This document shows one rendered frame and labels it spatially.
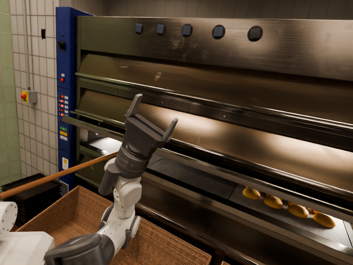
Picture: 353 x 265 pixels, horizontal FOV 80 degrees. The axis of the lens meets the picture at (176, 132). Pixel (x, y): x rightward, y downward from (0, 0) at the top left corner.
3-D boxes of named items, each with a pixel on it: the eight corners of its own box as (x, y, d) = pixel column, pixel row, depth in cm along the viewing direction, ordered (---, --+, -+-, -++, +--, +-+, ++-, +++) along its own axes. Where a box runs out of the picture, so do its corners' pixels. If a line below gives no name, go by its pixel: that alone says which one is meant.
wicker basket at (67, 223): (79, 212, 180) (79, 183, 173) (131, 243, 157) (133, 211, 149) (14, 250, 138) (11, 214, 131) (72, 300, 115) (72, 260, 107)
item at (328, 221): (256, 164, 178) (258, 159, 177) (322, 185, 157) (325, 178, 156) (240, 196, 126) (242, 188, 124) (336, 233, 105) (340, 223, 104)
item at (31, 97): (30, 100, 189) (30, 89, 186) (37, 102, 185) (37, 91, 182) (21, 101, 183) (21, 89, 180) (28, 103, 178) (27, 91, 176)
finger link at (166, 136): (177, 116, 51) (166, 135, 54) (172, 120, 49) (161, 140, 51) (182, 120, 51) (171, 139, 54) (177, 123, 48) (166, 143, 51)
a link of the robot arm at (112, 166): (153, 167, 60) (139, 193, 66) (134, 143, 65) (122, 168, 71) (118, 177, 52) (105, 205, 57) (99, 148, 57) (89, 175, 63)
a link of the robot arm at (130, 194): (143, 182, 60) (141, 204, 69) (127, 160, 64) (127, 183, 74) (122, 194, 56) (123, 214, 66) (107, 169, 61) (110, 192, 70)
